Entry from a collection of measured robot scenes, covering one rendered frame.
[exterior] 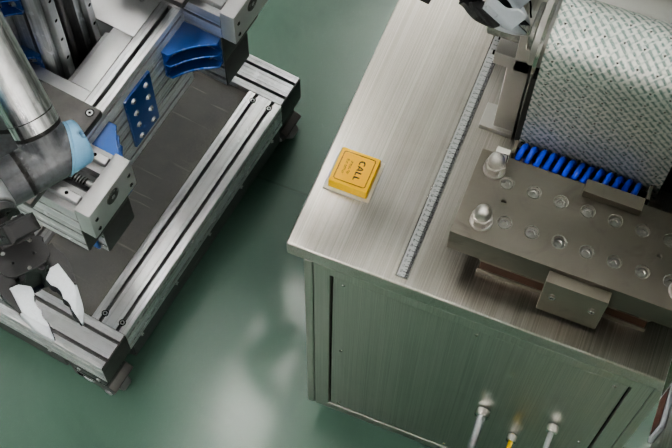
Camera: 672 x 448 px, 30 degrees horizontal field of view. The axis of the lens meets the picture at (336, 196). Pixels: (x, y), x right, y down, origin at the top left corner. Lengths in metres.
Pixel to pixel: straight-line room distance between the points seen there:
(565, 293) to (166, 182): 1.24
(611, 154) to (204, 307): 1.32
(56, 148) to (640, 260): 0.90
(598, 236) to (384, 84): 0.50
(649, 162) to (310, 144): 1.38
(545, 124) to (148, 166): 1.24
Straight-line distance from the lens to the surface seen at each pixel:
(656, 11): 1.98
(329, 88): 3.29
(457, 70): 2.26
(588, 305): 1.99
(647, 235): 2.01
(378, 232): 2.10
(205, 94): 3.05
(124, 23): 2.55
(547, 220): 1.99
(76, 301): 1.71
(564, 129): 1.99
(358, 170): 2.12
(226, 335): 2.99
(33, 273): 1.74
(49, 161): 1.92
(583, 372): 2.13
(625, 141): 1.97
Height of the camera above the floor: 2.79
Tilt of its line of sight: 63 degrees down
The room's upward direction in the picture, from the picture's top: 1 degrees clockwise
